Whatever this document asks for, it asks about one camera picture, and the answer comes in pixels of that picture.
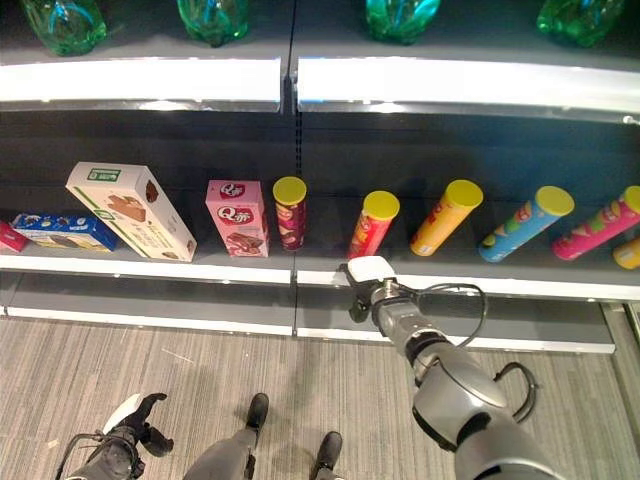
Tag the blue cookie box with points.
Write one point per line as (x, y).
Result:
(65, 232)

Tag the robot right leg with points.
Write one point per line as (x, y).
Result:
(327, 457)

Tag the blue chip can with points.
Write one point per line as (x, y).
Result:
(525, 225)

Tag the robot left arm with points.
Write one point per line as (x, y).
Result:
(107, 457)

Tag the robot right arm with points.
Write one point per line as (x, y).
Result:
(450, 395)

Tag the pink chip can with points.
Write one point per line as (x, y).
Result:
(597, 230)

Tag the red chip can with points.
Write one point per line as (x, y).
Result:
(372, 225)

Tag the magenta snack box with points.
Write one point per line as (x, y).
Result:
(11, 236)

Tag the black store shelf unit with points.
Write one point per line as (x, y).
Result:
(310, 145)

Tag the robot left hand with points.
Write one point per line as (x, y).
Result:
(134, 420)

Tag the maroon chip can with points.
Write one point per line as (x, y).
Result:
(290, 212)

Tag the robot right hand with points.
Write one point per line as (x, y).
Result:
(365, 272)

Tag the pink Q cake box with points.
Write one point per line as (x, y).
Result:
(238, 217)

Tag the orange chip can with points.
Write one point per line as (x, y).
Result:
(445, 217)

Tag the green plastic bottle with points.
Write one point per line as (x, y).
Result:
(400, 17)
(580, 20)
(215, 20)
(65, 22)

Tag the white chocolate wafer box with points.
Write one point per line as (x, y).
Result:
(132, 210)

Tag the yellow chip can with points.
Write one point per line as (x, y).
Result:
(629, 255)

